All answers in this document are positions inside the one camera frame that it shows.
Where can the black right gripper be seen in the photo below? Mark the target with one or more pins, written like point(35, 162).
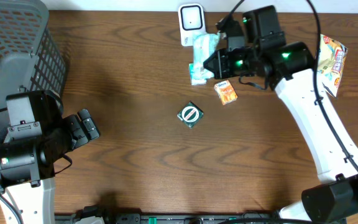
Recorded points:
point(217, 67)

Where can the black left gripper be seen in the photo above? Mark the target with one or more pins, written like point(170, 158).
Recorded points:
point(81, 129)

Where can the orange tissue pack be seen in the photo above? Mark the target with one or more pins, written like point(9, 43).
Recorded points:
point(225, 92)

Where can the grey plastic mesh basket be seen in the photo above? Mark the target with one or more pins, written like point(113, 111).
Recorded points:
point(29, 58)

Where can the large white snack bag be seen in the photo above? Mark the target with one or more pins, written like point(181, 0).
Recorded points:
point(332, 57)

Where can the small teal tissue pack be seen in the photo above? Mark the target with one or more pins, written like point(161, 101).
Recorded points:
point(194, 78)

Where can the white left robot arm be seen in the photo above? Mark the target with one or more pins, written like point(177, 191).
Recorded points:
point(27, 174)

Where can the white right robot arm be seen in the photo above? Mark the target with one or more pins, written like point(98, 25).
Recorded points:
point(256, 45)

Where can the white barcode scanner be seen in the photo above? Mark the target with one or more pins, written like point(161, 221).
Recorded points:
point(192, 23)

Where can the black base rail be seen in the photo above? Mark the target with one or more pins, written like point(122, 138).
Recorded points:
point(135, 216)

